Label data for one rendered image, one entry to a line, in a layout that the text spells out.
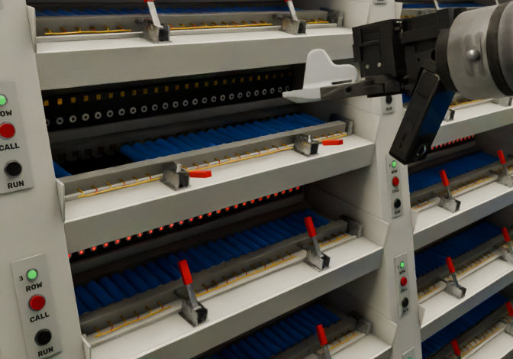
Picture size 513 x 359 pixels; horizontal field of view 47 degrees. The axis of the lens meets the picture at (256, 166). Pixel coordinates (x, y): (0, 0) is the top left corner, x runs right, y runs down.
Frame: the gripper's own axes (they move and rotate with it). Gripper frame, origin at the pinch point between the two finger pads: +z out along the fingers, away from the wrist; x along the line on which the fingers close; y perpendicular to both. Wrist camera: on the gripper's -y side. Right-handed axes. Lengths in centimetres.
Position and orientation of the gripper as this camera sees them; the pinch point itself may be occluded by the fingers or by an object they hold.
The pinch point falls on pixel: (323, 94)
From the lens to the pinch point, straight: 77.7
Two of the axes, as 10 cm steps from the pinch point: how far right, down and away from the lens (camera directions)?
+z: -6.6, 0.0, 7.5
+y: -1.4, -9.8, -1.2
